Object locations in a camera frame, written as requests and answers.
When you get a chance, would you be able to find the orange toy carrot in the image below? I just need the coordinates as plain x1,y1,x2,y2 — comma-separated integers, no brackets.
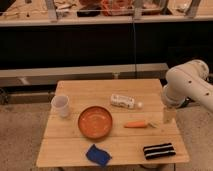
124,121,158,128

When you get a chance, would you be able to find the white plastic bottle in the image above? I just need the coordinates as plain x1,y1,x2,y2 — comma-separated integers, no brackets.
110,94,143,109

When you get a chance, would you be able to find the blue crumpled cloth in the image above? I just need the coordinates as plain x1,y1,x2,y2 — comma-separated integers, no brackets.
86,144,111,167

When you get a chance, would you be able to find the black white striped cloth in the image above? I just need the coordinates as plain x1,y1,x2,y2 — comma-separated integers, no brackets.
143,143,176,160

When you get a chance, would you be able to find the wooden table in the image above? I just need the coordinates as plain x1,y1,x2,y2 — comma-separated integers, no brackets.
37,79,189,167

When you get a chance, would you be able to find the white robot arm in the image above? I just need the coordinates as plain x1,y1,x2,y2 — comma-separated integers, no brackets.
161,60,213,124

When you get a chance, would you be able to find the orange round bowl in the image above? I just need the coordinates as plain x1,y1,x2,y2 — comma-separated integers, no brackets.
78,106,113,139

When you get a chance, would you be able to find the long metal workbench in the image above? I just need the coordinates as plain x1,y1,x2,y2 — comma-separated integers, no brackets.
0,63,168,87

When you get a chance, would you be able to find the white plastic cup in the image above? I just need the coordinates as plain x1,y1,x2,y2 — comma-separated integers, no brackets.
51,95,70,117

